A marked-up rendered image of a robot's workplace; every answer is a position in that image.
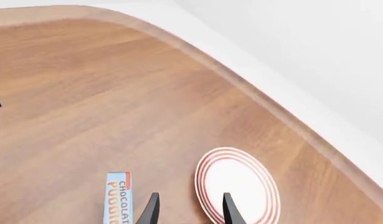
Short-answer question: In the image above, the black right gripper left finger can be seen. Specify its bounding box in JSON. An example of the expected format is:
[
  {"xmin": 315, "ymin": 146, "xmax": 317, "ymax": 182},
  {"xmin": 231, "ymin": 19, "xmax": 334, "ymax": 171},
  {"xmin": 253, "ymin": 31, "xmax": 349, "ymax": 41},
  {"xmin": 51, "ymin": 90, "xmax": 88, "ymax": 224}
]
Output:
[{"xmin": 138, "ymin": 192, "xmax": 161, "ymax": 224}]

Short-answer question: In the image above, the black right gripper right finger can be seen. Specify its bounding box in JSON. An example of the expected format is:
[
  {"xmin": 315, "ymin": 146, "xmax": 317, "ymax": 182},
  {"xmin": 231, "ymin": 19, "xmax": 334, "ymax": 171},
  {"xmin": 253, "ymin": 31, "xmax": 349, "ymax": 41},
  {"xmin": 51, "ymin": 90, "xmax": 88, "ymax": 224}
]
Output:
[{"xmin": 222, "ymin": 192, "xmax": 248, "ymax": 224}]

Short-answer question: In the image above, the white plate with red rings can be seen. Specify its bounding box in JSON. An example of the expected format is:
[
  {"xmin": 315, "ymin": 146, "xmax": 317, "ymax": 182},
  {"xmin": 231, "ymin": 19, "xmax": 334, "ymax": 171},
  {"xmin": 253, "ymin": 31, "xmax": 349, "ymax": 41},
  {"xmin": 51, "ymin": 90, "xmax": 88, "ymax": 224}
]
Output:
[{"xmin": 194, "ymin": 146, "xmax": 281, "ymax": 224}]

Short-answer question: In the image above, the chocolate pudding box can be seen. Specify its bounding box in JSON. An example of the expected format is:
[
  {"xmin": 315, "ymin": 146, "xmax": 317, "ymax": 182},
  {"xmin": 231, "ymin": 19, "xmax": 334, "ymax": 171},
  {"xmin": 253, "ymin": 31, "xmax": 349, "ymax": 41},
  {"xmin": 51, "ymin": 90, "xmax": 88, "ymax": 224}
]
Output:
[{"xmin": 103, "ymin": 172, "xmax": 134, "ymax": 224}]

